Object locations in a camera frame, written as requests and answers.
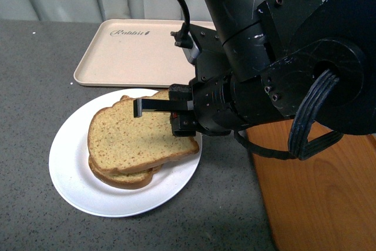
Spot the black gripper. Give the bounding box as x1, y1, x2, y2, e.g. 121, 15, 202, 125
133, 32, 250, 137

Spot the bread slice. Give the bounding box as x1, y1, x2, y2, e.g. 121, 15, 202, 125
88, 95, 162, 189
88, 95, 200, 175

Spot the white round plate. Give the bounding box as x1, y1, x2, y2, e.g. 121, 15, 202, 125
49, 88, 201, 217

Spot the beige rabbit tray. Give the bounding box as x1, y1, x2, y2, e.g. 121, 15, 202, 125
73, 18, 217, 88

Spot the brown wooden tray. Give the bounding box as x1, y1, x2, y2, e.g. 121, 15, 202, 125
253, 135, 375, 250

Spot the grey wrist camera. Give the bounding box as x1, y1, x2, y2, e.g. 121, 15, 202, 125
170, 31, 201, 65

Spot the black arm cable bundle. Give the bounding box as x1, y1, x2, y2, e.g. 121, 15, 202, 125
234, 68, 344, 161

